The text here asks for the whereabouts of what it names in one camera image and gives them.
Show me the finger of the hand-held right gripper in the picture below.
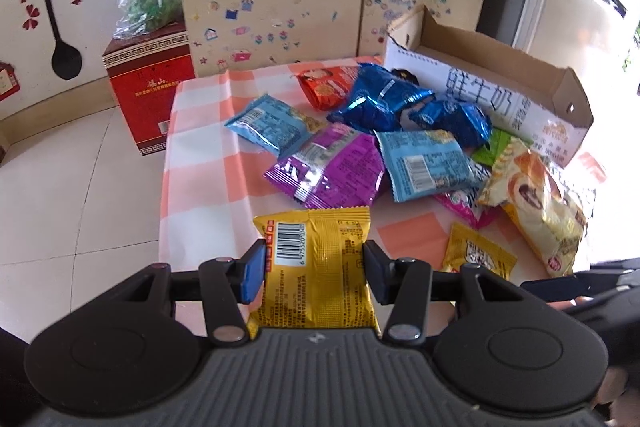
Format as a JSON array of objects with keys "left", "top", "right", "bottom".
[{"left": 520, "top": 272, "right": 621, "bottom": 299}]

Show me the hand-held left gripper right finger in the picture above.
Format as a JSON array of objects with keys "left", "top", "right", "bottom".
[{"left": 362, "top": 241, "right": 522, "bottom": 342}]

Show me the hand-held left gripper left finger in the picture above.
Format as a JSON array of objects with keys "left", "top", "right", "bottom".
[{"left": 120, "top": 239, "right": 267, "bottom": 342}]

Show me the yellow snack packet with barcode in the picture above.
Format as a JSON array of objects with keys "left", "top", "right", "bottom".
[{"left": 252, "top": 206, "right": 381, "bottom": 341}]

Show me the yellow bread packet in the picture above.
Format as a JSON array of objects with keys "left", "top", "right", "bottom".
[{"left": 477, "top": 138, "right": 598, "bottom": 278}]

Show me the pink snack packet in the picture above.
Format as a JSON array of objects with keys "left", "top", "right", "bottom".
[{"left": 432, "top": 187, "right": 501, "bottom": 230}]

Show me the light blue snack packet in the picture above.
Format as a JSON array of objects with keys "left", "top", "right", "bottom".
[
  {"left": 224, "top": 94, "right": 323, "bottom": 158},
  {"left": 375, "top": 130, "right": 488, "bottom": 202}
]

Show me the large blue foil snack packet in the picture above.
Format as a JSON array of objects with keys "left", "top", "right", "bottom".
[{"left": 327, "top": 63, "right": 435, "bottom": 132}]

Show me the person's right hand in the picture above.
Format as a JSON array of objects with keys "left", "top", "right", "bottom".
[{"left": 597, "top": 364, "right": 633, "bottom": 427}]

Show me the small yellow snack packet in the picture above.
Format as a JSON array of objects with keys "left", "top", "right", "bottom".
[{"left": 441, "top": 222, "right": 518, "bottom": 283}]

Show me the orange checkered tablecloth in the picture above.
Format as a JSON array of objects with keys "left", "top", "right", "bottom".
[{"left": 157, "top": 54, "right": 608, "bottom": 308}]

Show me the purple snack packet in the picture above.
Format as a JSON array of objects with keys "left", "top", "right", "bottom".
[{"left": 263, "top": 123, "right": 388, "bottom": 210}]

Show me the green snack packet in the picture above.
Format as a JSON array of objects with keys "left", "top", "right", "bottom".
[{"left": 470, "top": 127, "right": 533, "bottom": 168}]

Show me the small blue foil snack packet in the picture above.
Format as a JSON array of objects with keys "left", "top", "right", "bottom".
[{"left": 407, "top": 99, "right": 493, "bottom": 148}]

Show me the red noodle snack packet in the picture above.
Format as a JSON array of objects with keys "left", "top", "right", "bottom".
[{"left": 295, "top": 66, "right": 366, "bottom": 112}]

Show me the red cardboard box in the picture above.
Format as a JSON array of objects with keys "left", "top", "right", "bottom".
[{"left": 102, "top": 19, "right": 197, "bottom": 160}]

